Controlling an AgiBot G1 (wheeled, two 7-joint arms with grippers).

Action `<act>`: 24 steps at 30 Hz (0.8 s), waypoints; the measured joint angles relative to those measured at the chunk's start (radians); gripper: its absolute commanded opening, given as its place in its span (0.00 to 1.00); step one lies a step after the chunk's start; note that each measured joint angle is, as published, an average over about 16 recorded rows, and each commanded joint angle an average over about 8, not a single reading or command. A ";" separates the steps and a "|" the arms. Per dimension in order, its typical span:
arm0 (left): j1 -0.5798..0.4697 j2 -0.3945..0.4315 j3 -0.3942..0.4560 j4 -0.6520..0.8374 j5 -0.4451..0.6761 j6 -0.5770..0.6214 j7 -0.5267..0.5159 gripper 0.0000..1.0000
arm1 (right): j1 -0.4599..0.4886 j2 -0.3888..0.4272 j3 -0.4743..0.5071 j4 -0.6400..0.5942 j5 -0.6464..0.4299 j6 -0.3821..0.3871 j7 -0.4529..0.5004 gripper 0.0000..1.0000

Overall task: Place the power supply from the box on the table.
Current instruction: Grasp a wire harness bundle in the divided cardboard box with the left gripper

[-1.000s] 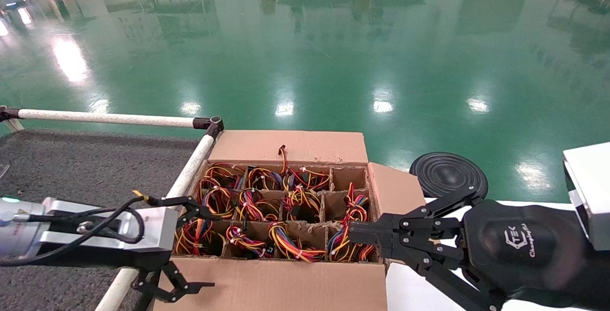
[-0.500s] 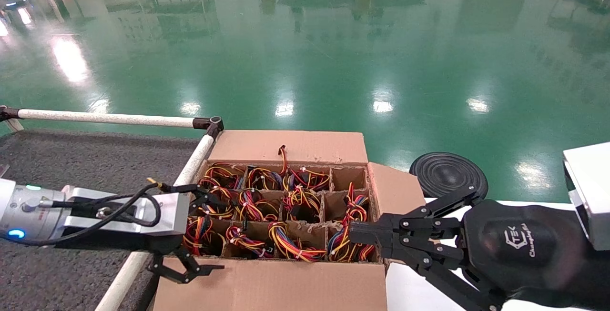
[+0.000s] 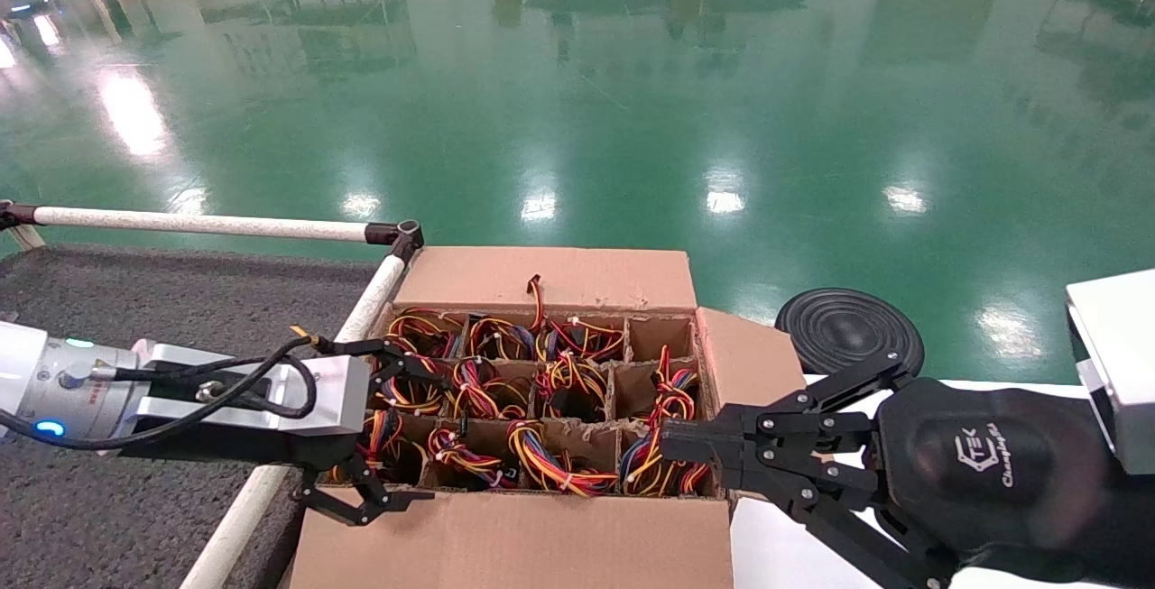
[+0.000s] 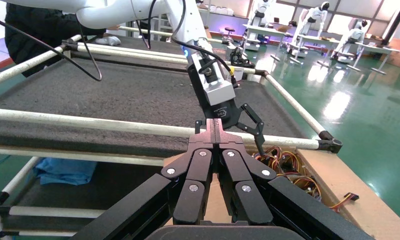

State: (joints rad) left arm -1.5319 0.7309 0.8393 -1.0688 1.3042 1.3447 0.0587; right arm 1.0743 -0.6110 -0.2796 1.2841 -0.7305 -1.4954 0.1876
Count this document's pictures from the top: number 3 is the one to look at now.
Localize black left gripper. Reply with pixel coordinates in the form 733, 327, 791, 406
119, 336, 452, 527

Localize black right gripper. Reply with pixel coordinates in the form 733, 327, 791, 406
661, 353, 1122, 589

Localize brown cardboard divider box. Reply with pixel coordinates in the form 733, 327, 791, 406
289, 246, 809, 589

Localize black round ribbed disc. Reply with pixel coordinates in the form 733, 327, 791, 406
774, 288, 926, 379

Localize grey felt table mat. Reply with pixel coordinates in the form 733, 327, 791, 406
0, 244, 380, 589

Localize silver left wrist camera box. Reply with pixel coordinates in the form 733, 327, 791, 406
135, 341, 373, 438

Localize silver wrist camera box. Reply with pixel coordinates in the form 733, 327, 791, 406
1065, 269, 1155, 477
135, 341, 373, 438

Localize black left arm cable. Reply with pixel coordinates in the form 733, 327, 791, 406
0, 336, 319, 452

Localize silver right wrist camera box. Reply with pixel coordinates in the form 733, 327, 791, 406
1065, 269, 1155, 477

